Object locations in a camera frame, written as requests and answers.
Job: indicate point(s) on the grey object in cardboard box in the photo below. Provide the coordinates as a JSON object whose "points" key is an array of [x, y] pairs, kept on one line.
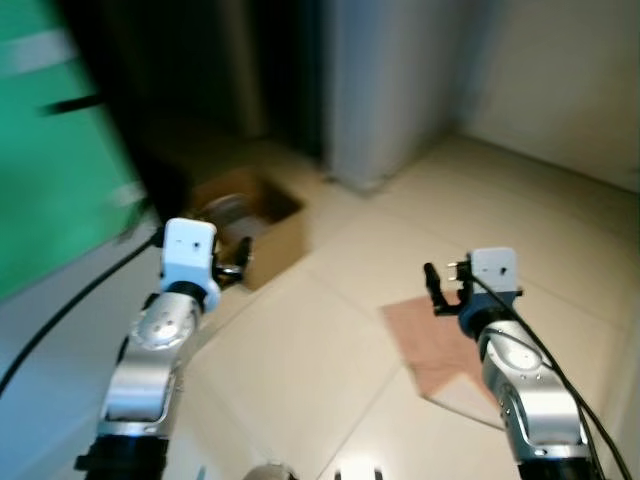
{"points": [[228, 212]]}

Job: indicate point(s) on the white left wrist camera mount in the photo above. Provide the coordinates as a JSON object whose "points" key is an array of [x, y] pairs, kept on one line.
{"points": [[188, 252]]}

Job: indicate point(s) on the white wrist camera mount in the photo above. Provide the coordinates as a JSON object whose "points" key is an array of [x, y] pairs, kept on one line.
{"points": [[495, 270], [188, 252]]}

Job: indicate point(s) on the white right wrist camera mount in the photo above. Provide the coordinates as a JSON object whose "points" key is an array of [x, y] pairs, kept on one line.
{"points": [[495, 270]]}

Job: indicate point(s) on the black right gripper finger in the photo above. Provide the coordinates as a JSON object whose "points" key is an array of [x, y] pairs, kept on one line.
{"points": [[434, 288]]}

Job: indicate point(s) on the green wall panel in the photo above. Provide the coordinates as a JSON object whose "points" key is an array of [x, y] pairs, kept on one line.
{"points": [[50, 180]]}

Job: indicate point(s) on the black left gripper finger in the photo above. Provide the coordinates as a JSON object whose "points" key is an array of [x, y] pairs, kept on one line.
{"points": [[228, 281], [244, 252]]}

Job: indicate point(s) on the grey robot leg part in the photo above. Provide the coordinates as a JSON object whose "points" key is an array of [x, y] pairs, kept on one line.
{"points": [[268, 472]]}

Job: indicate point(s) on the open brown cardboard box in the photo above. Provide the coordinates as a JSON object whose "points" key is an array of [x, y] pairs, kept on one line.
{"points": [[278, 228]]}

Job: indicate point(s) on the flat brown cardboard sheet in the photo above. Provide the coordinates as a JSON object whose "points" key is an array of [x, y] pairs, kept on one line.
{"points": [[435, 350]]}

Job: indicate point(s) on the grey pillar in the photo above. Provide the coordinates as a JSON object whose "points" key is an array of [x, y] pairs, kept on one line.
{"points": [[390, 90]]}

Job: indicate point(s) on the dark wooden cabinet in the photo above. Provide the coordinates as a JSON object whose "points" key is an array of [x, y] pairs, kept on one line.
{"points": [[200, 70]]}

